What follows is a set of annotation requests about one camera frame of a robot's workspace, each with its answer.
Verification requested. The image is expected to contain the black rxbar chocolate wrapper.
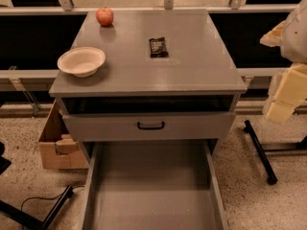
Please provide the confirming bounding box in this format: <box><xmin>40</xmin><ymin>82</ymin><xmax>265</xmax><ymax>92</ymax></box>
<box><xmin>149</xmin><ymin>37</ymin><xmax>169</xmax><ymax>58</ymax></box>

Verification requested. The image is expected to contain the white paper bowl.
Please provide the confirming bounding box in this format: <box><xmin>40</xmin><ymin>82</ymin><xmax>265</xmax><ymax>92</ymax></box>
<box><xmin>58</xmin><ymin>47</ymin><xmax>106</xmax><ymax>78</ymax></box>

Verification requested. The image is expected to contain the grey top drawer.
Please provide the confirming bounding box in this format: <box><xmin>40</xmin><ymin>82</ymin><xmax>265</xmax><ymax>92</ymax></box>
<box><xmin>63</xmin><ymin>112</ymin><xmax>235</xmax><ymax>142</ymax></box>

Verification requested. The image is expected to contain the black stand leg left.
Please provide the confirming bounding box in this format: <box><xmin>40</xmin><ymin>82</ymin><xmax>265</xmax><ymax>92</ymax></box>
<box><xmin>0</xmin><ymin>185</ymin><xmax>74</xmax><ymax>230</ymax></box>

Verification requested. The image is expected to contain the cardboard box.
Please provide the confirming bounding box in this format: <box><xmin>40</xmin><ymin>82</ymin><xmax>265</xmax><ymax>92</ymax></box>
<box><xmin>38</xmin><ymin>102</ymin><xmax>88</xmax><ymax>169</ymax></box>

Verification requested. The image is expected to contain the grey drawer cabinet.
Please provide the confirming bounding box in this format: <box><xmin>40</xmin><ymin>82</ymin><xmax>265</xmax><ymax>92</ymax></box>
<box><xmin>50</xmin><ymin>10</ymin><xmax>247</xmax><ymax>156</ymax></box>

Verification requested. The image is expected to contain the red apple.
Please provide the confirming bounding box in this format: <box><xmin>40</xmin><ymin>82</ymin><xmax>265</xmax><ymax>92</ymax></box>
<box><xmin>96</xmin><ymin>7</ymin><xmax>114</xmax><ymax>27</ymax></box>

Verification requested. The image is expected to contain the open grey middle drawer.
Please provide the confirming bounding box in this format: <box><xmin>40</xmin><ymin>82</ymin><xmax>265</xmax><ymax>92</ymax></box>
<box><xmin>78</xmin><ymin>140</ymin><xmax>229</xmax><ymax>230</ymax></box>

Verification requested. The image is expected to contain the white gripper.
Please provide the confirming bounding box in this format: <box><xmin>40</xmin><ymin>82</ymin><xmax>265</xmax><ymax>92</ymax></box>
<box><xmin>260</xmin><ymin>0</ymin><xmax>307</xmax><ymax>124</ymax></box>

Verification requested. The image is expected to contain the black drawer handle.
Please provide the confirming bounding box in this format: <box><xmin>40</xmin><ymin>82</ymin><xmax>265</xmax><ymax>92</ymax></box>
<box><xmin>137</xmin><ymin>122</ymin><xmax>165</xmax><ymax>130</ymax></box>

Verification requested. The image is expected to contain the black cable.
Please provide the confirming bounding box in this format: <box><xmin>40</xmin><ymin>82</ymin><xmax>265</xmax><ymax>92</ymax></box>
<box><xmin>20</xmin><ymin>185</ymin><xmax>85</xmax><ymax>230</ymax></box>

